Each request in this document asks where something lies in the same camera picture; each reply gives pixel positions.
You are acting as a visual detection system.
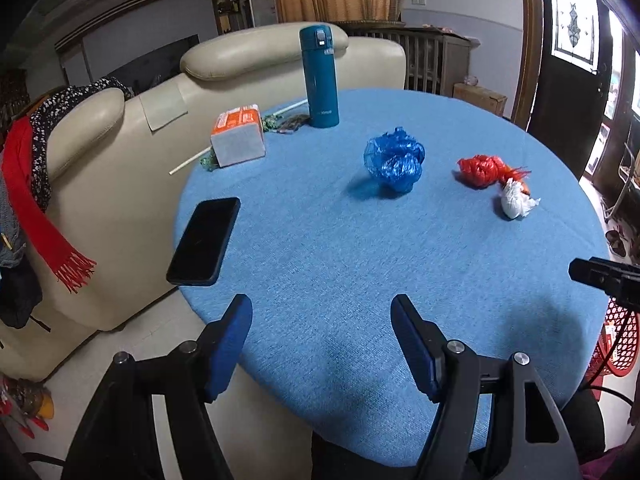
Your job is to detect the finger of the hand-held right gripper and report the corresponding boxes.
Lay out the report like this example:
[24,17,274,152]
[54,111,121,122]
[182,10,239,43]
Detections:
[569,256,640,313]

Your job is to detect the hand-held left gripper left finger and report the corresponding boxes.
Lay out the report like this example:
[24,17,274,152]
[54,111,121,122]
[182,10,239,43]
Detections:
[60,293,254,480]

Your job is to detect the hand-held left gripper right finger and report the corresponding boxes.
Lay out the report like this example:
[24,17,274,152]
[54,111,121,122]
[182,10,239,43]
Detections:
[390,294,583,480]

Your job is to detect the red plastic mesh basket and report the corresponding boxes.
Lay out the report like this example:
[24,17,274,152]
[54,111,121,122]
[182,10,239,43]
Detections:
[590,296,640,377]

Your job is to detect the white tissue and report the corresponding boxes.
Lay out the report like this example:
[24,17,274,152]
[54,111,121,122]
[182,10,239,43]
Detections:
[501,178,542,221]

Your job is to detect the red plastic bag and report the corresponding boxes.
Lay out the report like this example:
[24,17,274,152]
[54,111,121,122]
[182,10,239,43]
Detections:
[456,154,507,190]

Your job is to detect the blue plastic bag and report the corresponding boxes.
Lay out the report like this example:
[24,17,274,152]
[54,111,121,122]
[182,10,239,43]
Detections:
[363,126,426,197]

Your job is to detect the pair of dark slippers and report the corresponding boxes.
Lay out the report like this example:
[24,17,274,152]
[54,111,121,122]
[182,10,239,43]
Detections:
[605,227,632,258]

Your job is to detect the black smartphone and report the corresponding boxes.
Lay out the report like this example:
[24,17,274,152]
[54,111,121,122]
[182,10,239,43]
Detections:
[166,197,242,287]

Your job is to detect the blue tablecloth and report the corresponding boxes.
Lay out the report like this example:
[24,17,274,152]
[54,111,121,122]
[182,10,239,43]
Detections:
[172,87,612,468]

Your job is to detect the dark door with glass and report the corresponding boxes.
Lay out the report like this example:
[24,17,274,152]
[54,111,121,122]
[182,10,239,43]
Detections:
[527,0,616,181]

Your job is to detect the cream leather sofa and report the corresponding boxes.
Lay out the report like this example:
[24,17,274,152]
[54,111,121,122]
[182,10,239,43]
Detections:
[0,21,407,381]

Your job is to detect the person's purple clothing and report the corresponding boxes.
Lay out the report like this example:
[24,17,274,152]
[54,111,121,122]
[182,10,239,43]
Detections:
[580,440,640,480]

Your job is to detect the colourful floor toy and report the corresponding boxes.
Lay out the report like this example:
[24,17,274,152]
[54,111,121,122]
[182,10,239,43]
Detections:
[0,377,55,441]

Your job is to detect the orange and white box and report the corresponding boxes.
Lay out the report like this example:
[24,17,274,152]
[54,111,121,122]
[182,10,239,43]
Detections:
[210,104,266,168]

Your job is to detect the small brown cardboard box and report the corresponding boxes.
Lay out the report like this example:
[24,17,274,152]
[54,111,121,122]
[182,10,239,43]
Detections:
[452,81,508,117]

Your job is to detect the pile of hanging clothes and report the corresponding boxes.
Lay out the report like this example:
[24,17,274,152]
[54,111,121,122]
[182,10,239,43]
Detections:
[0,170,45,331]

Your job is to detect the beige patch on sofa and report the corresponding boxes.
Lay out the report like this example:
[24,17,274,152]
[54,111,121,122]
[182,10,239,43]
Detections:
[138,78,189,132]

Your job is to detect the white stick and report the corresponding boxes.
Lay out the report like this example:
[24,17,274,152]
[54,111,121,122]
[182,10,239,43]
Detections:
[169,99,310,176]

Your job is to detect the black floral scarf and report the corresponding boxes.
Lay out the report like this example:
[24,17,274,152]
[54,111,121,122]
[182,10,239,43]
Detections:
[29,76,135,212]

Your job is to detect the red fringed scarf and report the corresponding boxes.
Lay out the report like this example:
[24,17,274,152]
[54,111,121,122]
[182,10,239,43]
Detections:
[1,116,97,293]

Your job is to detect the wooden baby crib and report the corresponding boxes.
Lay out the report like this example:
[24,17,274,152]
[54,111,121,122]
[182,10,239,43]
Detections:
[332,20,473,97]

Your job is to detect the teal thermos bottle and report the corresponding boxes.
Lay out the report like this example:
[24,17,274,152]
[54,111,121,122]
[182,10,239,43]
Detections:
[299,24,341,128]

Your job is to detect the black television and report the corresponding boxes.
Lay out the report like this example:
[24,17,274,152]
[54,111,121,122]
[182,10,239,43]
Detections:
[102,35,201,96]

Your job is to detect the metal frame chair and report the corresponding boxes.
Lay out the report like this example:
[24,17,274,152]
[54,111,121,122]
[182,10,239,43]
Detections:
[602,142,640,223]

